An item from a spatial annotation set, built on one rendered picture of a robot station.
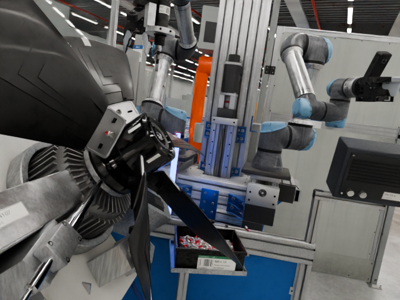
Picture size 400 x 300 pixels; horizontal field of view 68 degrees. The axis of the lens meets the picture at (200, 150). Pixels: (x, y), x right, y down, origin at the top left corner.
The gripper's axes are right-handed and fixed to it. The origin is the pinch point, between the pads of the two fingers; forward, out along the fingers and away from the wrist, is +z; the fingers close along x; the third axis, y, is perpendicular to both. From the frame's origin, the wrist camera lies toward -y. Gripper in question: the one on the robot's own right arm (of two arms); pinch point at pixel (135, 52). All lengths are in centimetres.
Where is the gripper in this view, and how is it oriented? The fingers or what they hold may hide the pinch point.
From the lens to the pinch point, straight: 131.4
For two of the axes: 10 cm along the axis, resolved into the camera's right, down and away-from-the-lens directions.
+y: 1.4, -1.3, 9.8
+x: -9.8, -1.5, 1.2
